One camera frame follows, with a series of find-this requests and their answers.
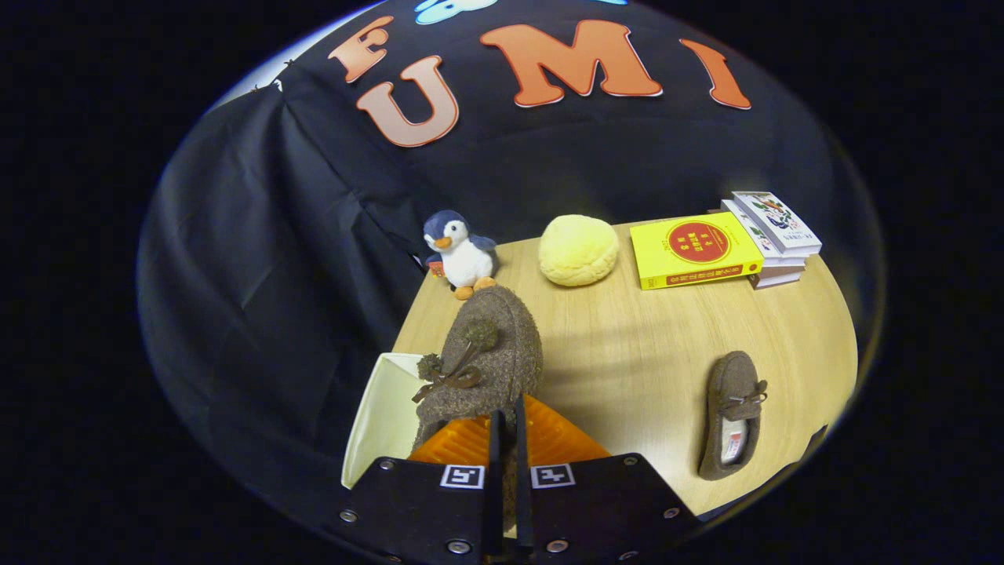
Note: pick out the brown felt shoe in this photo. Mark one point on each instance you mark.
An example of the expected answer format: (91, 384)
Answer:
(725, 384)
(502, 345)

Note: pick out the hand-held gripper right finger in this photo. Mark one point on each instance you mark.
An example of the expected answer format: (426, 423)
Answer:
(523, 471)

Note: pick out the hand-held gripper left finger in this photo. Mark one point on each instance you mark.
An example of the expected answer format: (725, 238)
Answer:
(496, 471)

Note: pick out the brown fabric storage box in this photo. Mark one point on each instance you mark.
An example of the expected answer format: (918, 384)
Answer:
(384, 416)

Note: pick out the black backdrop cloth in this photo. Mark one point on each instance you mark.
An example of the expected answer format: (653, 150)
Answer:
(549, 157)

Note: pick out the yellow book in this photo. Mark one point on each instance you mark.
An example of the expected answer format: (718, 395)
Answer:
(690, 243)

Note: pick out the penguin plush toy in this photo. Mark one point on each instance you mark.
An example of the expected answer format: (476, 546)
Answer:
(467, 255)

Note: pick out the yellow bun plush toy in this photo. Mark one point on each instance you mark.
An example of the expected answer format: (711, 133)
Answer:
(578, 251)

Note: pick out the brown-edged book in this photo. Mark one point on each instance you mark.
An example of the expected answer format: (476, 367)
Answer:
(776, 276)

